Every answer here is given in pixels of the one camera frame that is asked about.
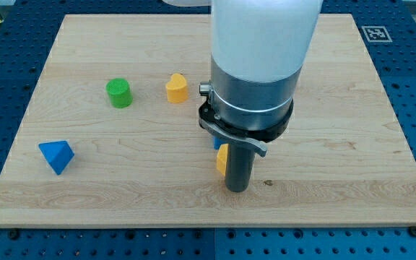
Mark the black tool clamp with lever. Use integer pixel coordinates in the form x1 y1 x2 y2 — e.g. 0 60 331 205
198 100 294 157

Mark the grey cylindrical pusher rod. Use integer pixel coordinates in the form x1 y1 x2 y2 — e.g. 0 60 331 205
225 144 255 192

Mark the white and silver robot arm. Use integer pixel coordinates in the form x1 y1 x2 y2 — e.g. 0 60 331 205
165 0 323 192

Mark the yellow block behind rod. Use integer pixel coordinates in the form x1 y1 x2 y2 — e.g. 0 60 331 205
216 144 229 176

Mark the blue block behind rod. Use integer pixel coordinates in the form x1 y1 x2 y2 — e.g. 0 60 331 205
212 136 227 150

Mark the yellow heart block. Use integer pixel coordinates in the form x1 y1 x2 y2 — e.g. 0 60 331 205
165 73 189 103

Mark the green cylinder block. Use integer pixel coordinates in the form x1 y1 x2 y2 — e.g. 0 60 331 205
105 78 133 108

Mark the wooden board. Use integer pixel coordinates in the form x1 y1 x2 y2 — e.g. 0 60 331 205
0 14 416 229

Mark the blue triangular prism block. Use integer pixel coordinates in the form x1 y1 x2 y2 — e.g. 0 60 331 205
38 140 74 175

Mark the white fiducial marker tag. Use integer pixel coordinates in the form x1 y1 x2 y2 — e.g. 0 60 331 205
362 25 392 43

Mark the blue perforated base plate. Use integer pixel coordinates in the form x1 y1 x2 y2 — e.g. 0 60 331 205
0 0 416 259

